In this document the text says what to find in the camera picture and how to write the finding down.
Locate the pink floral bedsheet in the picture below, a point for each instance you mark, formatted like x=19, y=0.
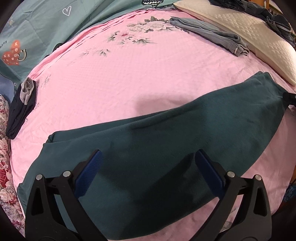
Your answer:
x=129, y=78

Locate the navy crumpled garment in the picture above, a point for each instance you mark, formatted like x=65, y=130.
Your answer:
x=227, y=3

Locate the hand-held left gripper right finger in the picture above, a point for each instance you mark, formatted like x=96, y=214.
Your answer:
x=209, y=172

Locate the white quilted pillow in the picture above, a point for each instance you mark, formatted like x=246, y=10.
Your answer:
x=249, y=32

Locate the dark garment with striped band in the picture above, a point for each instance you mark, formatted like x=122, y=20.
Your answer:
x=281, y=27

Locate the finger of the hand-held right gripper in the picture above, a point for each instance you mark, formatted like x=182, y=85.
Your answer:
x=290, y=98

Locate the dark grey crumpled garment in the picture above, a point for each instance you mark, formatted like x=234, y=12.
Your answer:
x=259, y=11

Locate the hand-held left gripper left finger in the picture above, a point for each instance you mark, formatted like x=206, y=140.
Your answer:
x=89, y=173

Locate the folded dark garment grey lining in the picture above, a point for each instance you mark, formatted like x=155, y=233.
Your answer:
x=22, y=109

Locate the wooden headboard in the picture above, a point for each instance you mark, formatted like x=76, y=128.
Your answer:
x=266, y=2

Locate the teal heart-print sheet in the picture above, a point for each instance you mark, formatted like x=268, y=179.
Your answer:
x=46, y=30

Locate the red floral quilt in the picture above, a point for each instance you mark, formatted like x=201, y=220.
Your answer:
x=5, y=173

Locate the dark teal pants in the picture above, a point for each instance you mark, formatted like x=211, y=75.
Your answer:
x=161, y=143

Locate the grey-blue pants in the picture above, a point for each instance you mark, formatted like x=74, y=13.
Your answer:
x=208, y=32

